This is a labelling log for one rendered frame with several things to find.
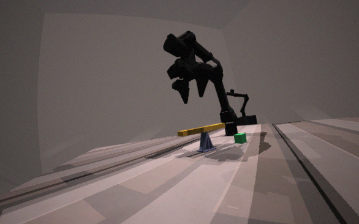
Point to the green cube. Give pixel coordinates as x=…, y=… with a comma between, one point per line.
x=240, y=138

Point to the yellow bar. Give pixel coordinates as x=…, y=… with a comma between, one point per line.
x=200, y=130

